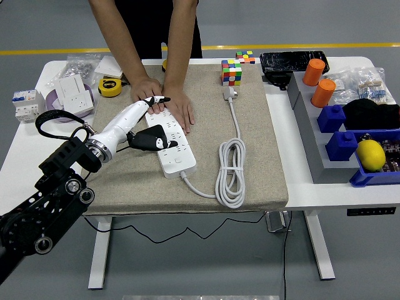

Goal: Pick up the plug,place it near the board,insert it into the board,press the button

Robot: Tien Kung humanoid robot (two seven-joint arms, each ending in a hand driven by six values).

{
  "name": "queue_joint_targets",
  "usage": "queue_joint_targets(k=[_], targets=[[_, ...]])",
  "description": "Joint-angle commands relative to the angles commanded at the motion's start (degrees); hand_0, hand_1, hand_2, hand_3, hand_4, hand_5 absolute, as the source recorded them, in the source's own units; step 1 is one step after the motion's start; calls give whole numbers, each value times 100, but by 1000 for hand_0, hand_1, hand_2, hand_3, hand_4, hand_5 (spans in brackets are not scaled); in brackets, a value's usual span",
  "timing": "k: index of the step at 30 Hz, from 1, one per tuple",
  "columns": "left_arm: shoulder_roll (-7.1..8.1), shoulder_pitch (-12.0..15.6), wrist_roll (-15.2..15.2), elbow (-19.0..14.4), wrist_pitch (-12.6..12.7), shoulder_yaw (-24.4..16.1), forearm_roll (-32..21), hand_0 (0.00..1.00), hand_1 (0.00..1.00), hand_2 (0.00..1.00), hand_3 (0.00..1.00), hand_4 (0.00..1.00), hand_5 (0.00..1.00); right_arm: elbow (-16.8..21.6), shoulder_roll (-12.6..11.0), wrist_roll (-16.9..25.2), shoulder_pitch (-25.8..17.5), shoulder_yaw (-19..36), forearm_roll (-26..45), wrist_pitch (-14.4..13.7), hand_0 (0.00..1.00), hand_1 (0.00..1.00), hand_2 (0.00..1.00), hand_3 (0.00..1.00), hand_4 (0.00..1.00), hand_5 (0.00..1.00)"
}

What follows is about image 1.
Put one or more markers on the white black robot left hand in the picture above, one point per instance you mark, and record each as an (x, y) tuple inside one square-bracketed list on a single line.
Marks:
[(122, 125)]

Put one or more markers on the person's right hand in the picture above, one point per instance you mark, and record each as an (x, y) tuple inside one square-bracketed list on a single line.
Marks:
[(143, 89)]

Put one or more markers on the person's left hand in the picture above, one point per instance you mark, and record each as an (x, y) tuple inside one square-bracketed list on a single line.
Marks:
[(179, 104)]

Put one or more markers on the black power adapter plug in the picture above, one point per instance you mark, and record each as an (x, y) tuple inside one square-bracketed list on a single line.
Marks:
[(154, 131)]

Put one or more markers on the white power strip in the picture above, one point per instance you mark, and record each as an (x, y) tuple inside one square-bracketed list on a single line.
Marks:
[(178, 162)]

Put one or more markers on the person's left forearm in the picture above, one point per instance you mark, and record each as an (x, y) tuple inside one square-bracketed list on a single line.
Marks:
[(182, 40)]

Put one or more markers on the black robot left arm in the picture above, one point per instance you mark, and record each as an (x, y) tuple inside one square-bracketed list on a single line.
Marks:
[(40, 212)]

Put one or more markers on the person's right forearm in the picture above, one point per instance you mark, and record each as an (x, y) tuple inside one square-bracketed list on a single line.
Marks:
[(118, 40)]

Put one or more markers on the yellow black tape measure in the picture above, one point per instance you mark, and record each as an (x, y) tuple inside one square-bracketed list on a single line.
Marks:
[(165, 65)]

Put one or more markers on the round yellow tape measure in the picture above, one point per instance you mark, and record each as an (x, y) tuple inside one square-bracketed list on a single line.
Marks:
[(109, 88)]

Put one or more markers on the large colourful puzzle cube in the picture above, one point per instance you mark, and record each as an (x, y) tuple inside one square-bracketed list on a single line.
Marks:
[(231, 73)]

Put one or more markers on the person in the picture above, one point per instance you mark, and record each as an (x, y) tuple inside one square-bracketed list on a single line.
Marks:
[(156, 25)]

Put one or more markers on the clear bag of screws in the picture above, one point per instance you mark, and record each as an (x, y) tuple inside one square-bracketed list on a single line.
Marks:
[(78, 67)]

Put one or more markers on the grey-brown fabric mat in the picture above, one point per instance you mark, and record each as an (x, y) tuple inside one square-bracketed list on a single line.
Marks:
[(140, 193)]

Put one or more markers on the purple bowl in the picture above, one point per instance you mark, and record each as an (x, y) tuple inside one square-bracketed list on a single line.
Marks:
[(51, 101)]

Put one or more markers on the small colourful puzzle cube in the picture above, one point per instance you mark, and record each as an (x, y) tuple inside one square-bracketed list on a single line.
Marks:
[(245, 57)]

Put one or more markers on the white circuit breaker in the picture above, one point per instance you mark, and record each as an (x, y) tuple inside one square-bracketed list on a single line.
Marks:
[(28, 104)]

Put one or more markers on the black charger block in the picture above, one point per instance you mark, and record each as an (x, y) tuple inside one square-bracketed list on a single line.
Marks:
[(276, 79)]

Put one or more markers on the black plastic tray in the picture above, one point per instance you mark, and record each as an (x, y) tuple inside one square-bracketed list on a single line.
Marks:
[(290, 61)]

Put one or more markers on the white table leg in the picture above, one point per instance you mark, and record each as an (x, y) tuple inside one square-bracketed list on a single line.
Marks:
[(100, 250), (320, 250)]

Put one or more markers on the orange cylinder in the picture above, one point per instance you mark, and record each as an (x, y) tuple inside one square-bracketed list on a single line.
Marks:
[(322, 93), (313, 73)]

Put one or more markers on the grey stepped block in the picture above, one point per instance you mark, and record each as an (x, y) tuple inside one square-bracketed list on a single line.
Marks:
[(315, 150)]

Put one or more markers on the blue plastic block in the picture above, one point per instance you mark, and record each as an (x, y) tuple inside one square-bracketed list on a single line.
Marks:
[(341, 147), (331, 118)]

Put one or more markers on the silver box under table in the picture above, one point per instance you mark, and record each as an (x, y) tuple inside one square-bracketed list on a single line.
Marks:
[(276, 222)]

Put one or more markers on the clear bag of small parts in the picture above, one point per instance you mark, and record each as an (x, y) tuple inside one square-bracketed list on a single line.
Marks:
[(340, 84)]

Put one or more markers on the black cloth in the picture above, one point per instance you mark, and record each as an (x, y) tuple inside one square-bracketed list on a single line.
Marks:
[(365, 114)]

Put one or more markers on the clear bag of resistors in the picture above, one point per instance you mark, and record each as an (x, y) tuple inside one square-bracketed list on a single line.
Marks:
[(375, 86)]

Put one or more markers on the yellow lemon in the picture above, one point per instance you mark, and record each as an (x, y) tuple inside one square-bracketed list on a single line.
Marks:
[(371, 155)]

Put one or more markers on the blue plastic bin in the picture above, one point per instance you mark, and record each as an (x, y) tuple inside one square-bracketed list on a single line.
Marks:
[(368, 179)]

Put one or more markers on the dark circuit boards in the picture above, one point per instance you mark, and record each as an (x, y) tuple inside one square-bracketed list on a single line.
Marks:
[(392, 150)]

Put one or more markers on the black table control panel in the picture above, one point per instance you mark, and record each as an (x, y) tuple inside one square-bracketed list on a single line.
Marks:
[(372, 211)]

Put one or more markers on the white wall switch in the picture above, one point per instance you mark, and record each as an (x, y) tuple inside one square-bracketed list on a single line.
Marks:
[(109, 65)]

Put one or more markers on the white wall socket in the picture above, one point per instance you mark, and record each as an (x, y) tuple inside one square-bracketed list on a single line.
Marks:
[(78, 103)]

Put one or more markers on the white switch panel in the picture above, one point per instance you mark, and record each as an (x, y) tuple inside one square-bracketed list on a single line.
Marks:
[(72, 86)]

